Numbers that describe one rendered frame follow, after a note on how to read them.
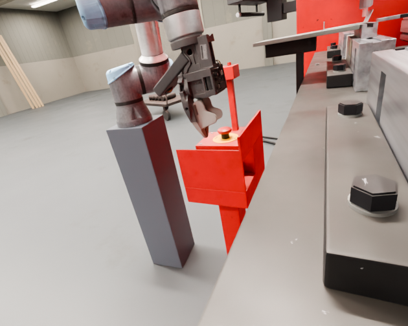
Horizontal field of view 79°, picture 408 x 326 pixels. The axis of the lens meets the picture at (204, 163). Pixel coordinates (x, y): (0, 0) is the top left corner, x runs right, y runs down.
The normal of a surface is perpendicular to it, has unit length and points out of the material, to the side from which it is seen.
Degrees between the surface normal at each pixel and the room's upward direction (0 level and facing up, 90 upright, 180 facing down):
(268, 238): 0
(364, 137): 0
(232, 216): 90
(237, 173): 90
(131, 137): 90
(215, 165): 90
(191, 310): 0
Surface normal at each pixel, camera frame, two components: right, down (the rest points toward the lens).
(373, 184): -0.17, -0.89
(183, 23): 0.07, 0.37
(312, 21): -0.40, 0.45
